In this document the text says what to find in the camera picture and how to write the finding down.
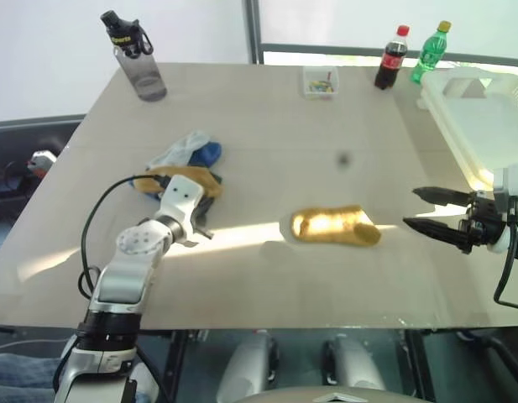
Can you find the blue jeans cloth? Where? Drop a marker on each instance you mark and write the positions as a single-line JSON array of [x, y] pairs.
[[19, 378]]

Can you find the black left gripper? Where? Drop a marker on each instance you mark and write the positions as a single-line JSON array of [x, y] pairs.
[[206, 207]]

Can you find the grey bottle with black cap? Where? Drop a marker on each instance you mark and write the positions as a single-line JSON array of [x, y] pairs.
[[143, 67]]

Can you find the small clear plastic box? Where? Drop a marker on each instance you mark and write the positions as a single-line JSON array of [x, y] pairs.
[[320, 83]]

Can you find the green bottle with yellow cap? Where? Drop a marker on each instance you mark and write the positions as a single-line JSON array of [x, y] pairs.
[[428, 54]]

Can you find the dark grey sock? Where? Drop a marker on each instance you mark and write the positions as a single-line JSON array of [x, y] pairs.
[[216, 178]]

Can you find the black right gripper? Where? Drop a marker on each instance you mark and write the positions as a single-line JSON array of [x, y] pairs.
[[483, 222]]

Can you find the yellow sock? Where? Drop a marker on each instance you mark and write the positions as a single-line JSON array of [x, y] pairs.
[[334, 224], [200, 180]]

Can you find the white plastic basket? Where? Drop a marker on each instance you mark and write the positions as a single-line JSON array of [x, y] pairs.
[[472, 121]]

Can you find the dark grey sofa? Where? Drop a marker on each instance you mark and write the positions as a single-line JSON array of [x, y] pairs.
[[19, 138]]

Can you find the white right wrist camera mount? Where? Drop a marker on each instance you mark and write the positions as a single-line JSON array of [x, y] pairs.
[[512, 184]]

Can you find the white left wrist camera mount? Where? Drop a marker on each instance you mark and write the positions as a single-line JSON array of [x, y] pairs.
[[181, 205]]

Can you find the silver robot leg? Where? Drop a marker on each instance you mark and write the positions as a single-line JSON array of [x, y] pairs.
[[353, 365], [248, 369]]

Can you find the blue sock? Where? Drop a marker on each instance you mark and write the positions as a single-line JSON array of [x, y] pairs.
[[208, 153]]

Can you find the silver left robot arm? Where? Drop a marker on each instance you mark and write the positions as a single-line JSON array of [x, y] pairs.
[[124, 273]]

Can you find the grey window frame post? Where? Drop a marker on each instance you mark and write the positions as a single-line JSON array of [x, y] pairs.
[[253, 29]]

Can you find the grey robot torso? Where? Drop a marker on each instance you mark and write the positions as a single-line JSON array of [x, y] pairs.
[[334, 395]]

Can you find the cola bottle with red cap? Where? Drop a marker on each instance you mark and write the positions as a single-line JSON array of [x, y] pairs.
[[388, 63]]

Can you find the white grey sock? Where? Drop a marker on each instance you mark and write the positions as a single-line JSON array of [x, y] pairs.
[[179, 151]]

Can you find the red and white device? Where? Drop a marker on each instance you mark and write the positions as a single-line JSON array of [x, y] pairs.
[[41, 161]]

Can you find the black table leg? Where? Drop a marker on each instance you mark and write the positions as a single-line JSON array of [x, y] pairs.
[[181, 361], [418, 361]]

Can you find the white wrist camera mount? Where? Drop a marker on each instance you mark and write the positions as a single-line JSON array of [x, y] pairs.
[[512, 184], [181, 205]]

